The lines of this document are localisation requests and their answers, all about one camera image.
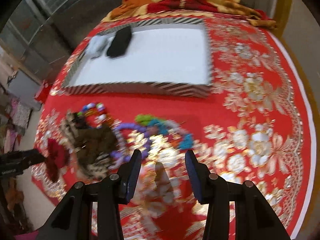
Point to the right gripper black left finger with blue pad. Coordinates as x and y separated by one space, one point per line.
72 217

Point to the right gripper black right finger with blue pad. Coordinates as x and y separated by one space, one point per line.
254 216

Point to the red bow hair clip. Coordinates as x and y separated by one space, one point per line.
58 157

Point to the leopard brown scrunchie bow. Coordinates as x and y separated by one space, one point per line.
92 146

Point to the red gift bag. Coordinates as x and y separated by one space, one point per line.
43 92

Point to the grey cabinet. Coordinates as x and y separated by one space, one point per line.
25 89

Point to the white rolled cloth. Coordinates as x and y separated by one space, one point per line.
96 46

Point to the metal glass door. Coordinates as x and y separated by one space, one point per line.
42 34

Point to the black folded cloth headband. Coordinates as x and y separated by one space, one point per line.
120 43

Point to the striped white tray box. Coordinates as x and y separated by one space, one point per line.
166 56

